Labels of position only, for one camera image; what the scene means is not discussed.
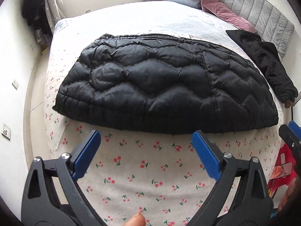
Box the red box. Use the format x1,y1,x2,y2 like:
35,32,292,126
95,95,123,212
267,144,296,197

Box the black hanging clothes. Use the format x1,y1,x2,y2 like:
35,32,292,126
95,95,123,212
21,0,51,36

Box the black fleece garment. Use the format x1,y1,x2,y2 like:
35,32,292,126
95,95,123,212
226,30,298,104

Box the left hand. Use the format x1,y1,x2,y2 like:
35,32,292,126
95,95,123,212
123,213,146,226

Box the white wall socket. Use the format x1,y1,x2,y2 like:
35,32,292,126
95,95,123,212
12,81,19,90

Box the wall switch plate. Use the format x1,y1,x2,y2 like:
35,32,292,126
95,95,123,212
1,124,11,140

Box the patterned curtain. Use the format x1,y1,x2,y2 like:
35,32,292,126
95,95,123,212
44,0,65,31

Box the black quilted puffer jacket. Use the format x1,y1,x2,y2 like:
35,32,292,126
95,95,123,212
53,34,279,134

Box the right hand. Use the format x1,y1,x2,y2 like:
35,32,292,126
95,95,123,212
277,176,299,211

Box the grey padded headboard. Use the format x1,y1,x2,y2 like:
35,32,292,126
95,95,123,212
219,0,294,57

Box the pink velvet pillow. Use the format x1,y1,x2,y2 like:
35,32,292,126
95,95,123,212
200,0,256,33

